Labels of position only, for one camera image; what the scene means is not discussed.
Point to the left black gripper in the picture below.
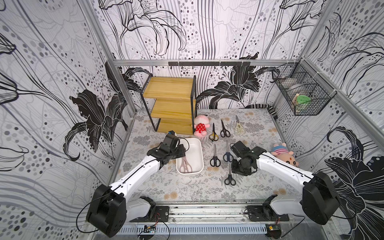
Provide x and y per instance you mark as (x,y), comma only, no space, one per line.
(181,152)

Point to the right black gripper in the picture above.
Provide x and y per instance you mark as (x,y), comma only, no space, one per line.
(238,166)

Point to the blue handled scissors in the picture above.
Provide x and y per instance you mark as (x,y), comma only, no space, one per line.
(228,157)

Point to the medium black handled scissors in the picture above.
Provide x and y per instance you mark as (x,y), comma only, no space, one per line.
(230,180)

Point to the rose gold scissors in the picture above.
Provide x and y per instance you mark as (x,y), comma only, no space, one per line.
(185,167)

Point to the silver black handled scissors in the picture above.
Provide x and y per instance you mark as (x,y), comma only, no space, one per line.
(215,161)

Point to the cream handled scissors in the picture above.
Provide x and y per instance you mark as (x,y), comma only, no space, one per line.
(239,129)

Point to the large black handled scissors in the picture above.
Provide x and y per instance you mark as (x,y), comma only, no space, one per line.
(225,133)

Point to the black yellow handled scissors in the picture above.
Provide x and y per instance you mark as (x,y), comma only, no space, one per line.
(214,136)

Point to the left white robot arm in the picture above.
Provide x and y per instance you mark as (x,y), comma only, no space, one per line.
(111,206)

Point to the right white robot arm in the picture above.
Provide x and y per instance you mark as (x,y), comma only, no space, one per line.
(318,198)

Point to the white plastic storage box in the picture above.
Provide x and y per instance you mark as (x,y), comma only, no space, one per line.
(194,156)

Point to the black yellow connector box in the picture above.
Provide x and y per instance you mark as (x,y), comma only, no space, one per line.
(273,231)

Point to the pink doll with blue hat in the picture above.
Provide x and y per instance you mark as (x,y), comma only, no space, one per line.
(281,152)

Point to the pink plush pig toy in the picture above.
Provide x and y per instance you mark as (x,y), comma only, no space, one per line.
(201,123)

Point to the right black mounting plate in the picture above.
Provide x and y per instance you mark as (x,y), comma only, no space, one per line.
(258,213)

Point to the black mounting plate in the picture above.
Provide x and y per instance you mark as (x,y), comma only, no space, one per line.
(157,213)
(258,213)

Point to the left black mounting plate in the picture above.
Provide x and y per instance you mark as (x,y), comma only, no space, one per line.
(157,213)

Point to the small circuit board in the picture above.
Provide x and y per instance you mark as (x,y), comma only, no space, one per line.
(149,229)

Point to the green lid in basket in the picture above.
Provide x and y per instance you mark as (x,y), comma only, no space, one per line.
(303,100)

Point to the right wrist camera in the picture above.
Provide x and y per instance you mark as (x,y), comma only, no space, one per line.
(239,149)

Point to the wooden shelf black frame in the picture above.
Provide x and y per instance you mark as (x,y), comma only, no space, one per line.
(175,103)

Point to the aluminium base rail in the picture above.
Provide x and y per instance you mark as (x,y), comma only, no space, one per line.
(233,211)

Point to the white vented cable duct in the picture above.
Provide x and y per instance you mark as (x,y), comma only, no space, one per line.
(195,229)

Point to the black hook rail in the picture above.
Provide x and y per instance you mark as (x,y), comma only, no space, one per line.
(206,63)

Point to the black wire wall basket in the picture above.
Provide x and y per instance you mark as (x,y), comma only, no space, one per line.
(295,79)

